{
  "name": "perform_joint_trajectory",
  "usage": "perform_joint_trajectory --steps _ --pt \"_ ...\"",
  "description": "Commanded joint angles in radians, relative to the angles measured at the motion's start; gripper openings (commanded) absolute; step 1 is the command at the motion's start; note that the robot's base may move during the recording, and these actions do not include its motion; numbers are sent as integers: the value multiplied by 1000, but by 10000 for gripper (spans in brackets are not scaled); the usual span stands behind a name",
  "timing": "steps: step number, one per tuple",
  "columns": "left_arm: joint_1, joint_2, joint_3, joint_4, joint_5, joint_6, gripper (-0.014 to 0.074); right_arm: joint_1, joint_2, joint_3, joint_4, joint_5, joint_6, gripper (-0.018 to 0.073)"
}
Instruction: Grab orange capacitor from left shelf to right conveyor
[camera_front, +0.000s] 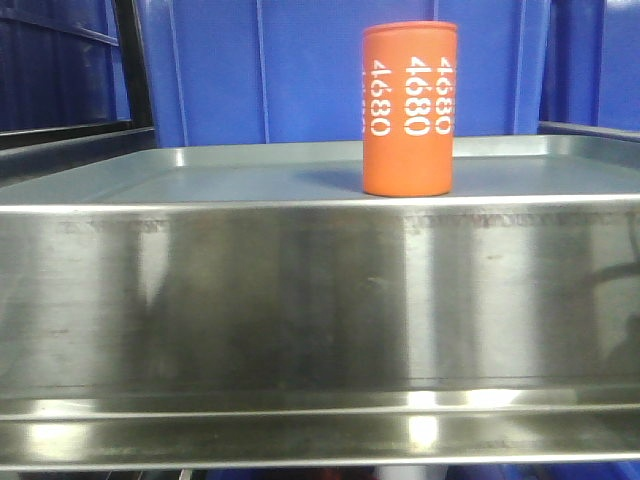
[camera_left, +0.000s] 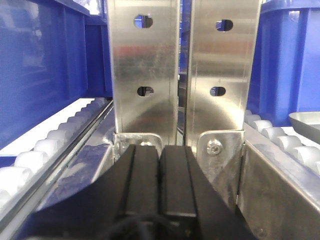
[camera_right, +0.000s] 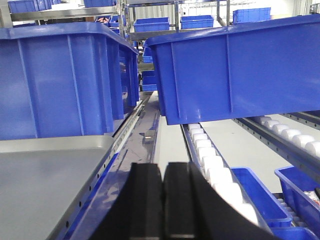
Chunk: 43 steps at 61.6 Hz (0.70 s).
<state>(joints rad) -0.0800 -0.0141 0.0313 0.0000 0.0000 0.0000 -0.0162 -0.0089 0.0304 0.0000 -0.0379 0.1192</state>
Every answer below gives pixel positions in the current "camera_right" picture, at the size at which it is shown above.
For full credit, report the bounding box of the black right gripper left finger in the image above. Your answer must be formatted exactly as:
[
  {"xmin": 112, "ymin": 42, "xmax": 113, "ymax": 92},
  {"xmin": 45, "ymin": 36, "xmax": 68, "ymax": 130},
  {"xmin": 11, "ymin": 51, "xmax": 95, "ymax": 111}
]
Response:
[{"xmin": 89, "ymin": 163, "xmax": 163, "ymax": 240}]

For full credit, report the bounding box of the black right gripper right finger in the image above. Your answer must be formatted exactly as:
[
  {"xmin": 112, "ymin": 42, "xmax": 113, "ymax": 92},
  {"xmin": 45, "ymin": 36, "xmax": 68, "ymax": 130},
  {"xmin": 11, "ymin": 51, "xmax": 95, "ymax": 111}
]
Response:
[{"xmin": 163, "ymin": 162, "xmax": 277, "ymax": 240}]

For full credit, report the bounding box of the white roller track near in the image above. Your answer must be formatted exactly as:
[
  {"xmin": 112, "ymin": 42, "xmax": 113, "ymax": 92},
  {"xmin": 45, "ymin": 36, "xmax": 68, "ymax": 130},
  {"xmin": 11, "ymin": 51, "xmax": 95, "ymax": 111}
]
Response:
[{"xmin": 180, "ymin": 123, "xmax": 272, "ymax": 234}]

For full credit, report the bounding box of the white roller track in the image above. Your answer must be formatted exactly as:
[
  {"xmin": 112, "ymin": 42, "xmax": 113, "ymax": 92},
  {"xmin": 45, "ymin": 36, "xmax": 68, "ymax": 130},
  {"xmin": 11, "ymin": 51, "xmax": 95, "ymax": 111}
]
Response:
[
  {"xmin": 180, "ymin": 123, "xmax": 272, "ymax": 234},
  {"xmin": 233, "ymin": 115, "xmax": 320, "ymax": 176}
]

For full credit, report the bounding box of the small blue bin lower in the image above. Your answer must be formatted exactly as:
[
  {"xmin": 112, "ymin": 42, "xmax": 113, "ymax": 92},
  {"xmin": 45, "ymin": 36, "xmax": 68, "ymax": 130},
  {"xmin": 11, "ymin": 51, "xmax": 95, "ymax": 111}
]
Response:
[{"xmin": 231, "ymin": 167, "xmax": 293, "ymax": 228}]

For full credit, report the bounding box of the grey metal tray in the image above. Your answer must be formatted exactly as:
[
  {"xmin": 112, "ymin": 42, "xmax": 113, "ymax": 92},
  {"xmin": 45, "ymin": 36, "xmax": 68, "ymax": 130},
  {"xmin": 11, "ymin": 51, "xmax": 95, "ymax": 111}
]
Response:
[{"xmin": 0, "ymin": 135, "xmax": 114, "ymax": 240}]

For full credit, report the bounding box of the small blue bin with parts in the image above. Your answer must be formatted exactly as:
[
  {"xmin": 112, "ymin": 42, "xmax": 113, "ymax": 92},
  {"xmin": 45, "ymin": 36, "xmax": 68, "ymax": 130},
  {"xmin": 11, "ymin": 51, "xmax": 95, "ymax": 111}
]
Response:
[{"xmin": 274, "ymin": 166, "xmax": 320, "ymax": 236}]

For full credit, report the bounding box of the white roller track far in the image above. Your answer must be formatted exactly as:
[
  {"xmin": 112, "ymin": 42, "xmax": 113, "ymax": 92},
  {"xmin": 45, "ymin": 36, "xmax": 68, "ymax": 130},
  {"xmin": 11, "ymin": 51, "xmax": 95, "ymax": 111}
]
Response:
[{"xmin": 233, "ymin": 115, "xmax": 320, "ymax": 176}]

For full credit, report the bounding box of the large blue bin left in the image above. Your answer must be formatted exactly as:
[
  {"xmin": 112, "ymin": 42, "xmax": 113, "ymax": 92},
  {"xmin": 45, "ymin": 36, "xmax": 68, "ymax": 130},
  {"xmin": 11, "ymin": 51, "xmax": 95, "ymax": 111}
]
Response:
[{"xmin": 0, "ymin": 22, "xmax": 138, "ymax": 140}]

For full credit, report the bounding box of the large blue bin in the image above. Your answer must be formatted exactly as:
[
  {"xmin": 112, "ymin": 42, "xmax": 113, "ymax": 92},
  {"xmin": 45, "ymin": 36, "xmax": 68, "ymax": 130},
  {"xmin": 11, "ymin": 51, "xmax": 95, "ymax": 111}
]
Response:
[
  {"xmin": 146, "ymin": 14, "xmax": 320, "ymax": 125},
  {"xmin": 0, "ymin": 22, "xmax": 138, "ymax": 140}
]

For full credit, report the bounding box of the large blue bin right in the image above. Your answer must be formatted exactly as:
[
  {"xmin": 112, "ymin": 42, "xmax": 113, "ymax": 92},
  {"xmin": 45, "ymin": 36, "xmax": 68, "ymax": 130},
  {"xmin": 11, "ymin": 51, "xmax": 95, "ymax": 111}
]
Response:
[{"xmin": 146, "ymin": 14, "xmax": 320, "ymax": 125}]

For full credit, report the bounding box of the blue bin background centre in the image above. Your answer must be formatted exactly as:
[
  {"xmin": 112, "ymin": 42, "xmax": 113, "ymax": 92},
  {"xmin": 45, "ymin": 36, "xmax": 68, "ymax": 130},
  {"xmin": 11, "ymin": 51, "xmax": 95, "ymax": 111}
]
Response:
[{"xmin": 133, "ymin": 17, "xmax": 170, "ymax": 32}]

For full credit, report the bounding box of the blue bin background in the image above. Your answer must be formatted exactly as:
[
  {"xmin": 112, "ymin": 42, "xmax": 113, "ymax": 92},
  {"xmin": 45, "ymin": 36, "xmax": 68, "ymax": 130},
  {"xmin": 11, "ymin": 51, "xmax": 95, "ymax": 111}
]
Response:
[
  {"xmin": 133, "ymin": 17, "xmax": 170, "ymax": 32},
  {"xmin": 180, "ymin": 15, "xmax": 214, "ymax": 29}
]

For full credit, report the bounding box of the blue bin background right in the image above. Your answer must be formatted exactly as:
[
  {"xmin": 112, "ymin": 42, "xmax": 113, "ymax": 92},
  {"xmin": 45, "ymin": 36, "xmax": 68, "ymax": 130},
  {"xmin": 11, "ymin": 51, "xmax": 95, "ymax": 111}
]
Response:
[{"xmin": 180, "ymin": 15, "xmax": 214, "ymax": 29}]

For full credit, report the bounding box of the blue bin far right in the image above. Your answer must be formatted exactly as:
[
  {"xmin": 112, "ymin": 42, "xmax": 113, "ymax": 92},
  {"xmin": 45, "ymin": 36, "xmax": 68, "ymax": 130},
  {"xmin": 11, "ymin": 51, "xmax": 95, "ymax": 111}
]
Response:
[{"xmin": 232, "ymin": 7, "xmax": 271, "ymax": 24}]

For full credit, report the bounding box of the blue bin top left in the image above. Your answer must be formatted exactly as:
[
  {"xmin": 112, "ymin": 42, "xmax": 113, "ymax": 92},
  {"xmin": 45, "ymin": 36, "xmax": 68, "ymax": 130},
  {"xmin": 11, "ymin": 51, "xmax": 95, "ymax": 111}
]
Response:
[{"xmin": 7, "ymin": 0, "xmax": 52, "ymax": 14}]

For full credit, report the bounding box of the metal shelf rack frame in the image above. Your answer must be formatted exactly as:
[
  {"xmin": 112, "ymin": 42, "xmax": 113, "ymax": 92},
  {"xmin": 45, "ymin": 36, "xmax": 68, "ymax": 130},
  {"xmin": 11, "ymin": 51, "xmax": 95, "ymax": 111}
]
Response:
[{"xmin": 0, "ymin": 0, "xmax": 231, "ymax": 41}]

